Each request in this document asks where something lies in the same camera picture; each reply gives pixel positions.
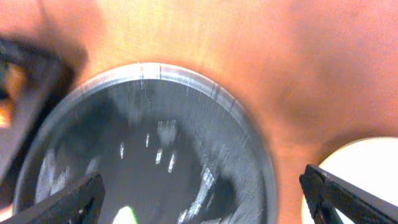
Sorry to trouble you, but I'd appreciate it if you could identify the round black tray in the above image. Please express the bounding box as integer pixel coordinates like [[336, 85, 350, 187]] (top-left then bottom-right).
[[14, 63, 277, 223]]

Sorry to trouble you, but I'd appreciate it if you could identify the light green plate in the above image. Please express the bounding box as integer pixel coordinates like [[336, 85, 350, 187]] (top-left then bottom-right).
[[301, 137, 397, 223]]

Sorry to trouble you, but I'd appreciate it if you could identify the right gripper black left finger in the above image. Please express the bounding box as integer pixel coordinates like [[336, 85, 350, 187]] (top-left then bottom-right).
[[1, 172, 105, 224]]

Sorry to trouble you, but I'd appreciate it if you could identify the black rectangular tray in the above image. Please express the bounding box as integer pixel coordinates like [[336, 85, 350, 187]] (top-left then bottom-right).
[[1, 38, 74, 208]]

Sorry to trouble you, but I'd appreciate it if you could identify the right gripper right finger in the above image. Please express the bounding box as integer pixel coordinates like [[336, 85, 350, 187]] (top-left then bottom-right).
[[299, 164, 397, 224]]

